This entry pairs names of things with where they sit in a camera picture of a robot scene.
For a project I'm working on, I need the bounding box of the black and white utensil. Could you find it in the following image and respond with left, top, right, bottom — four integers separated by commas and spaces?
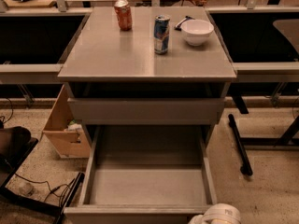
174, 16, 194, 31

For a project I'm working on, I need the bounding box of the grey top drawer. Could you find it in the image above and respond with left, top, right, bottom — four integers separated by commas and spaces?
68, 98, 224, 125

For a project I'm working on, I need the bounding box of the grey drawer cabinet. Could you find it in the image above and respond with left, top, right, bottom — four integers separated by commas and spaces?
59, 7, 235, 125

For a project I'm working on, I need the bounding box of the grey drawer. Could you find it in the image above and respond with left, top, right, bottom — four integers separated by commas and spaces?
68, 98, 224, 125
64, 125, 217, 224

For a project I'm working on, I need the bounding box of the blue energy drink can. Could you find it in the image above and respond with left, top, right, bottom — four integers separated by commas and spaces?
154, 15, 170, 54

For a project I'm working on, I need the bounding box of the dark chair seat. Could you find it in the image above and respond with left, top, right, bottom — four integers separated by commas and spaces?
0, 126, 31, 172

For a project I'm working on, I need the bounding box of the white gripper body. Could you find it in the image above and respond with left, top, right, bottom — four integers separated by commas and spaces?
188, 203, 241, 224

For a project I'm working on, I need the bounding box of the black cable on floor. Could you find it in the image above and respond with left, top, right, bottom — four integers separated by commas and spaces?
13, 172, 76, 207

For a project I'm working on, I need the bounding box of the orange soda can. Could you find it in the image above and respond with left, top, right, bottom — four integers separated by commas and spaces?
114, 0, 133, 31

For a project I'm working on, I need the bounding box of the white bowl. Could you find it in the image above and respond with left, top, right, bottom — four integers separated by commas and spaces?
181, 20, 214, 46

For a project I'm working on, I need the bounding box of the metal railing frame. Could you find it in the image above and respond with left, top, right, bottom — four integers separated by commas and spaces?
1, 0, 298, 84

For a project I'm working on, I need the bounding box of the black floor stand right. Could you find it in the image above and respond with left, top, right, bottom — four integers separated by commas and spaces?
226, 96, 299, 176

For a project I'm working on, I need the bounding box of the black floor frame left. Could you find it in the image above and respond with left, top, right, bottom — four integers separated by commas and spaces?
0, 138, 85, 224

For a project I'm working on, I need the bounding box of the cardboard box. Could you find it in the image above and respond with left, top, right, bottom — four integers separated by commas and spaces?
43, 87, 90, 158

